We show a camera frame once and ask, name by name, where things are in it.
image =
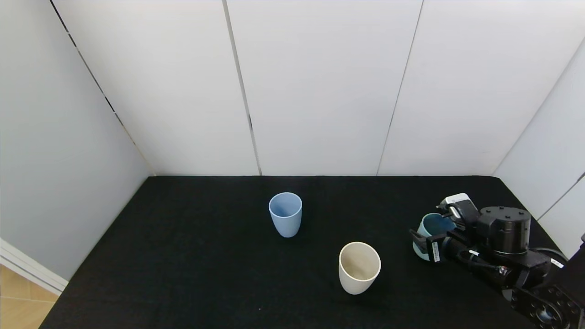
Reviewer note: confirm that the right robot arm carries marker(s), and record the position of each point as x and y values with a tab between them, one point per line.
548	310

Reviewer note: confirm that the white baseboard trim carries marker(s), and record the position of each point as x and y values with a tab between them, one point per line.
27	269

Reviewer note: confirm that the light blue plastic cup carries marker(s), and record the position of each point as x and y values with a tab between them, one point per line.
285	224

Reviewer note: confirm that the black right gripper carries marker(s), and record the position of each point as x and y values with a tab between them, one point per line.
433	250

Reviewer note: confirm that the teal plastic cup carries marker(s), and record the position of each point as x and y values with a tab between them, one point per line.
422	230

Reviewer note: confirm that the black tablecloth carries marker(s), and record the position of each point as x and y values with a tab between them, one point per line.
183	256

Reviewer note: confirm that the white wrist camera black mount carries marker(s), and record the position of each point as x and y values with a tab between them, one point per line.
456	199

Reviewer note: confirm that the beige plastic cup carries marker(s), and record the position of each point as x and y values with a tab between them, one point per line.
354	281

